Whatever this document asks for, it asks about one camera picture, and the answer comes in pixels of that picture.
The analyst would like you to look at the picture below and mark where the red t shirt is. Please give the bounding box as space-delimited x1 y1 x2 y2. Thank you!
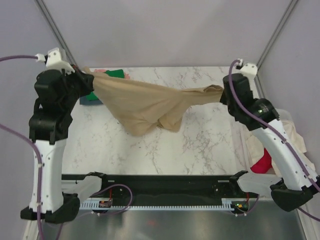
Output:
250 148 272 174

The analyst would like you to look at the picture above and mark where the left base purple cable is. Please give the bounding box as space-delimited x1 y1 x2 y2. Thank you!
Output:
91 184 135 217

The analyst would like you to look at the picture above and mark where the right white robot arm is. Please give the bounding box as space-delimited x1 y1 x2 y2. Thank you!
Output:
220 73 320 212

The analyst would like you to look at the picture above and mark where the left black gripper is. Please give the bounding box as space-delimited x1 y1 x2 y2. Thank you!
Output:
63 62 96 110

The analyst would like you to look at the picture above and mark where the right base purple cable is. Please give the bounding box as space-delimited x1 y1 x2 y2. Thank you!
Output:
228 192 261 218

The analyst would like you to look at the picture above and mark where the cream t shirt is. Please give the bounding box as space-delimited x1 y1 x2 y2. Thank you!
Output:
243 118 317 178

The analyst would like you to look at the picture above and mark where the right aluminium frame post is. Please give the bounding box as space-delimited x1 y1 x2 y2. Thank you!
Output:
252 0 301 74

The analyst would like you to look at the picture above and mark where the aluminium frame post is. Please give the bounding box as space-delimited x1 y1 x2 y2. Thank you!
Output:
34 0 77 75
252 0 301 74

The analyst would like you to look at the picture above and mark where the folded green t shirt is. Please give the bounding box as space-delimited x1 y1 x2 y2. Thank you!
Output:
85 68 129 101

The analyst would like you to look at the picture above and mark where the left aluminium frame post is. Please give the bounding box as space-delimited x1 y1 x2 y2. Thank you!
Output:
34 0 77 75

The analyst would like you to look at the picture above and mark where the tan t shirt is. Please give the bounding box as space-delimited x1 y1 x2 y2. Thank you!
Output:
83 67 224 137

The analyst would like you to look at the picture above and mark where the white plastic basket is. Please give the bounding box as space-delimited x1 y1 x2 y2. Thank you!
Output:
232 107 311 180

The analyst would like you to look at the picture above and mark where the folded pink t shirt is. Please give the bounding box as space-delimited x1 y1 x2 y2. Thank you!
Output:
93 68 130 80

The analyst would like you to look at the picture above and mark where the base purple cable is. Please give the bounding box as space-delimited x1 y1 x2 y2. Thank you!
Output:
91 184 135 217
228 192 261 218

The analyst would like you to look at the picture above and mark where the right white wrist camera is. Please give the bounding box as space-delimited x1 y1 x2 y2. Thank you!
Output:
235 58 258 79

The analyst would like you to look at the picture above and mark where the folded blue t shirt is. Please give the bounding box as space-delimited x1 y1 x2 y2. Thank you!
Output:
79 96 103 106

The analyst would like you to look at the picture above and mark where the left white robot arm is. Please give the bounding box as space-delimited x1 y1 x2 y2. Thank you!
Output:
20 65 110 224

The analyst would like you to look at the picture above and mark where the white cable duct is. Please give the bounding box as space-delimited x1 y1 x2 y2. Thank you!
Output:
79 198 234 211

